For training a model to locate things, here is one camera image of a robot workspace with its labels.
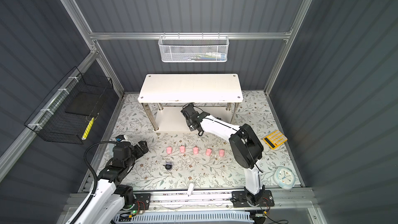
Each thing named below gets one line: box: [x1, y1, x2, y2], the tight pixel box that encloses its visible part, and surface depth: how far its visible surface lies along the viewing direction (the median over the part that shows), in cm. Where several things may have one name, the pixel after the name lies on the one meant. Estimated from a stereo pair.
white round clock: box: [274, 165, 296, 191], surface depth 79 cm
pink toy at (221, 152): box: [218, 148, 225, 158], surface depth 90 cm
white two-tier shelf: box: [137, 73, 244, 132], surface depth 78 cm
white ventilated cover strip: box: [112, 210, 254, 224], surface depth 72 cm
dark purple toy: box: [162, 162, 173, 170], surface depth 83 cm
